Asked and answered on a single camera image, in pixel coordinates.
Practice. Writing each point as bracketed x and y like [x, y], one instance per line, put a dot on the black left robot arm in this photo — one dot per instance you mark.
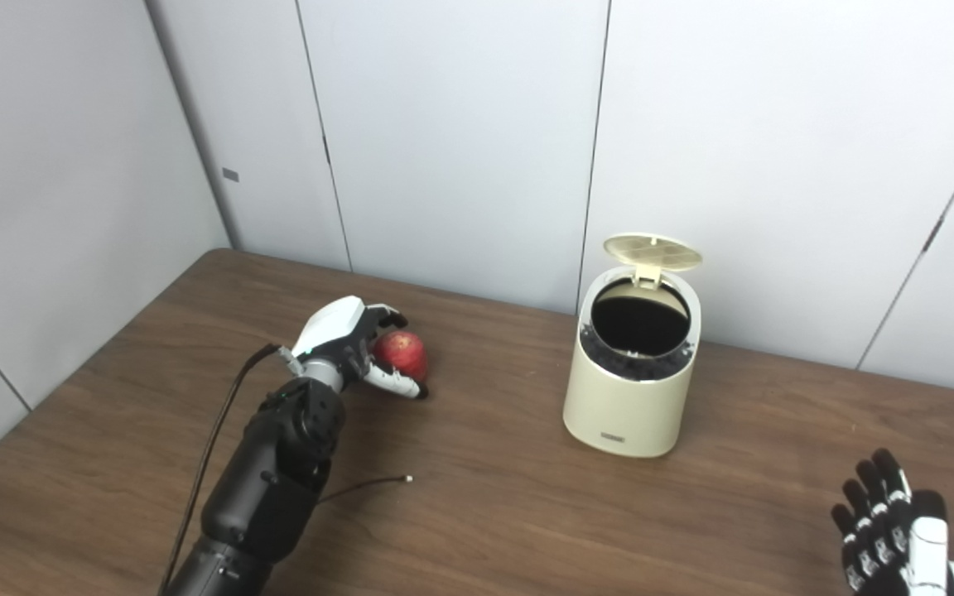
[274, 480]

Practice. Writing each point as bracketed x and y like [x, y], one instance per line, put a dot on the black bin liner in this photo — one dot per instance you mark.
[638, 368]

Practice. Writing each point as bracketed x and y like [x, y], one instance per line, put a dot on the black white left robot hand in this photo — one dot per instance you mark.
[332, 327]

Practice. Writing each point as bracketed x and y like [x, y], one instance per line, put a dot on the cream-colored bin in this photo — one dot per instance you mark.
[626, 410]

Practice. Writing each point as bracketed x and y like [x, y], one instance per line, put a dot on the round cream bin lid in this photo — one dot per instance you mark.
[651, 251]

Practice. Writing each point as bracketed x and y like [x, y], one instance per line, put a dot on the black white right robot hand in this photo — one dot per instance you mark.
[899, 538]

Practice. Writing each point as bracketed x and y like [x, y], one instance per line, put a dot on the red apple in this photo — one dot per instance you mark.
[404, 352]

